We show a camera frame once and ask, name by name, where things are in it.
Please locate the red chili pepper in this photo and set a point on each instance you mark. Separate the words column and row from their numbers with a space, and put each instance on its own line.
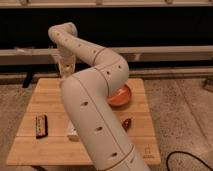
column 126, row 124

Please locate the dark snack bar packet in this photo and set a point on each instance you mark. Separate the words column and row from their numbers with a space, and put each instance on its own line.
column 41, row 126

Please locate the white plastic bottle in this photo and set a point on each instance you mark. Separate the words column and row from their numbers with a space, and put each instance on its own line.
column 71, row 132

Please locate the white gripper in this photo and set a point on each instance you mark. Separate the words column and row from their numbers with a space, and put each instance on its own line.
column 66, row 62

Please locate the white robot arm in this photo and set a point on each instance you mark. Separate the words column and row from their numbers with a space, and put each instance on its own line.
column 84, row 95

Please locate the orange bowl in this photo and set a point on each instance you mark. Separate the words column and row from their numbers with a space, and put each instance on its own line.
column 121, row 97

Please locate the wooden table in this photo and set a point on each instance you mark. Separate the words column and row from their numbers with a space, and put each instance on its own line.
column 56, row 149

